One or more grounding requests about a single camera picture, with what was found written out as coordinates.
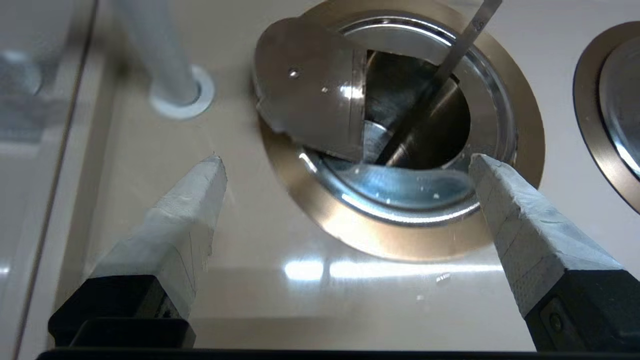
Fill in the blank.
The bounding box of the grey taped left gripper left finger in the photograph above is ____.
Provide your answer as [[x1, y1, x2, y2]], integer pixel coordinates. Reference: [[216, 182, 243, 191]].
[[48, 154, 228, 349]]

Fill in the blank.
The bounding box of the hinged steel lid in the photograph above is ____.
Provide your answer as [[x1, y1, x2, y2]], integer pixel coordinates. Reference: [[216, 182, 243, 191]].
[[252, 17, 519, 227]]

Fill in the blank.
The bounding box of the steel lid with triangle mark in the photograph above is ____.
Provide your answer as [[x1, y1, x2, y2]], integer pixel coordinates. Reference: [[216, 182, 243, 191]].
[[597, 44, 640, 182]]

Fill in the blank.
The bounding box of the white slanted pole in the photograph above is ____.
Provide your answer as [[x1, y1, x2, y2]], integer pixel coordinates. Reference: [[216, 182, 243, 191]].
[[111, 0, 217, 121]]

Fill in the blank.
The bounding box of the steel ladle with hooked handle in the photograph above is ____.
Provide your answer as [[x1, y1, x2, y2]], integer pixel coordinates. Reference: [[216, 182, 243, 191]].
[[375, 0, 504, 167]]

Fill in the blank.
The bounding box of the brass ringed counter well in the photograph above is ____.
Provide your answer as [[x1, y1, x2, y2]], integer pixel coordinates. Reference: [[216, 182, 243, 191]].
[[257, 0, 546, 264], [572, 22, 640, 216]]

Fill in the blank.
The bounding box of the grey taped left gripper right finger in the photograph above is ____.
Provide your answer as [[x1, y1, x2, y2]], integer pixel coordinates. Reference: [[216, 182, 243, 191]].
[[468, 153, 640, 352]]

